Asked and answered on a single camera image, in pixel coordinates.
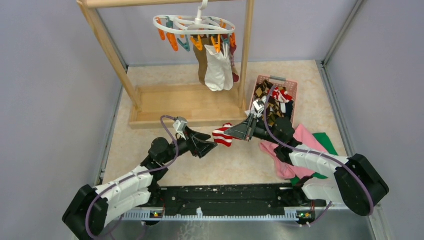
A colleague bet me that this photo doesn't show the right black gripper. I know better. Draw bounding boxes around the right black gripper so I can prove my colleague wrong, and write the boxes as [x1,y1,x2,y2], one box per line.
[224,113,282,145]

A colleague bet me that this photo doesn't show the wooden drying rack frame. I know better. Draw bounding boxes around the wooden drying rack frame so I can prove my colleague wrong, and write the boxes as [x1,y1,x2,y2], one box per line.
[77,0,255,129]

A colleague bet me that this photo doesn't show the teal clip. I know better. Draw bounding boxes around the teal clip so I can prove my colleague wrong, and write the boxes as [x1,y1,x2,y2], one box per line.
[177,35,191,52]

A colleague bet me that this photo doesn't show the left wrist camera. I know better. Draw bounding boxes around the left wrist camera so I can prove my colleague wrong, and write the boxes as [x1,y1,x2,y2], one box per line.
[173,116,188,140]

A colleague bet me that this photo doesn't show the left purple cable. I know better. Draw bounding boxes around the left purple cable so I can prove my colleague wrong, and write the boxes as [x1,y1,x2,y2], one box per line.
[85,114,180,240]

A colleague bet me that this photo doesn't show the brown argyle socks in basket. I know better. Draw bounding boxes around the brown argyle socks in basket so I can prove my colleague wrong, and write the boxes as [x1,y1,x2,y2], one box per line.
[253,80,292,127]

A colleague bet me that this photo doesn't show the pink laundry basket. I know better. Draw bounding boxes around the pink laundry basket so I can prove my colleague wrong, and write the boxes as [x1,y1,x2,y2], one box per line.
[247,75,298,123]

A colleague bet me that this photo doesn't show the tan hanging sock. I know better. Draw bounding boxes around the tan hanging sock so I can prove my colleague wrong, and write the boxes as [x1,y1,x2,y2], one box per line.
[193,37,212,86]

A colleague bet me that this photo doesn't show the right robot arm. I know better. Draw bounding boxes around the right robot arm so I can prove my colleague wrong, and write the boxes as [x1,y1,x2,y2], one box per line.
[224,114,390,216]

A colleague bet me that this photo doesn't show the orange clip holding sock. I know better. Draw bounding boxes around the orange clip holding sock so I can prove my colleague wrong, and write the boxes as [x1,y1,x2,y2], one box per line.
[210,34,221,53]

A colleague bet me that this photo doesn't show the white round clip hanger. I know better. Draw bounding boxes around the white round clip hanger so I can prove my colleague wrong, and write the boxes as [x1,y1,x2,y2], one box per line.
[153,0,237,51]

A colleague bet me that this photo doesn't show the dark red hanging sock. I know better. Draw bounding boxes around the dark red hanging sock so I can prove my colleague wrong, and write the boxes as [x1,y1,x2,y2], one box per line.
[229,45,240,83]

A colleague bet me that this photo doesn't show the pink cloth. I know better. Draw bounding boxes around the pink cloth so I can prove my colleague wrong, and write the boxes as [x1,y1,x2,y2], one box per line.
[259,124,331,180]

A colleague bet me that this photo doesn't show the purple cable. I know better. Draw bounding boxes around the purple cable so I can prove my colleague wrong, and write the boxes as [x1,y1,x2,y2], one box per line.
[85,114,180,240]
[262,84,375,228]

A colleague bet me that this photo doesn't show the green cloth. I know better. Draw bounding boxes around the green cloth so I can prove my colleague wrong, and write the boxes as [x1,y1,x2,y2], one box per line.
[290,131,338,185]

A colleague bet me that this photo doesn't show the white hanging sock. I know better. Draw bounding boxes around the white hanging sock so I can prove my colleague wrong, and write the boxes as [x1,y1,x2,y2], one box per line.
[204,43,234,92]

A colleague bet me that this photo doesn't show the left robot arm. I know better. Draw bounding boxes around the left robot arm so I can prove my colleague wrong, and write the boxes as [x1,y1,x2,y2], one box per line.
[62,127,218,240]

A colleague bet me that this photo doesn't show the orange clip far left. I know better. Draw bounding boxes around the orange clip far left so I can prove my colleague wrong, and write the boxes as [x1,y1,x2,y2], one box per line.
[156,17,166,41]

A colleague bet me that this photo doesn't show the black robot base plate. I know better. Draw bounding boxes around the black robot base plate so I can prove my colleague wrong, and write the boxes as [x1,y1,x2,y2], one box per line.
[141,183,327,217]

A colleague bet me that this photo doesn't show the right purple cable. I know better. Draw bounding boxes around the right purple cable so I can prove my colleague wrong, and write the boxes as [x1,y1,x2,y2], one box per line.
[262,84,375,228]

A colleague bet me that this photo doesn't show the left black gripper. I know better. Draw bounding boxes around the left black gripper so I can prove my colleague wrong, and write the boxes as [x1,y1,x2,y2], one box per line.
[161,126,218,164]

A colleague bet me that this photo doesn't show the red white striped sock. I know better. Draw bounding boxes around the red white striped sock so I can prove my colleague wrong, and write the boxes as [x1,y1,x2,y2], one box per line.
[212,123,234,147]

